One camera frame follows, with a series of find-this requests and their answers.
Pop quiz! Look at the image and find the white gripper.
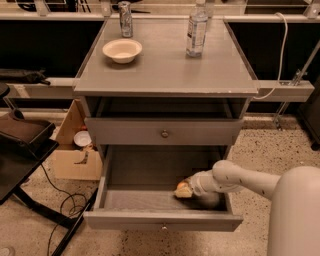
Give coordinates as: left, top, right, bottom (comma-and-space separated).
174, 171, 242, 198

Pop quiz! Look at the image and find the orange fruit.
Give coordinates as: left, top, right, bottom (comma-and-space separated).
177, 181, 189, 189

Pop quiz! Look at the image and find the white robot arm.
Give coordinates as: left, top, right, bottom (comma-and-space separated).
174, 160, 320, 256

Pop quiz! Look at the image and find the open grey middle drawer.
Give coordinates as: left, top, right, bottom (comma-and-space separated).
84, 145, 243, 232

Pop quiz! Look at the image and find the grey drawer cabinet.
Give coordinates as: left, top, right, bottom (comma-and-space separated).
73, 17, 260, 233

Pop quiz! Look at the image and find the closed grey top drawer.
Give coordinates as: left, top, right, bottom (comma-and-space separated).
85, 118, 243, 146

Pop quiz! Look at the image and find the white cup in box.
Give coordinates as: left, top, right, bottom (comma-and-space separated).
73, 131, 92, 147

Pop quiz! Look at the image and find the cardboard box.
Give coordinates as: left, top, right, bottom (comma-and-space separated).
52, 100, 102, 180

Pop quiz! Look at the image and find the black chair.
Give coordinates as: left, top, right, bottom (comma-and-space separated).
0, 83, 97, 256

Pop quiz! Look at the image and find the clear plastic water bottle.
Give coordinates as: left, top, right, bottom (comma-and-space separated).
186, 0, 208, 57

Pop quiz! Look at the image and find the silver drink can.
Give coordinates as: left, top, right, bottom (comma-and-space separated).
118, 1, 133, 38

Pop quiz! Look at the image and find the black floor cable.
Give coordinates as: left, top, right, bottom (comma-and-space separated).
39, 162, 88, 256

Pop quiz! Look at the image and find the aluminium frame rail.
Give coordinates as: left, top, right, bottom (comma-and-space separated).
8, 78, 314, 102

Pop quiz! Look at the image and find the white hanging cable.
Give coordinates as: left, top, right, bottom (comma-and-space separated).
252, 12, 289, 101

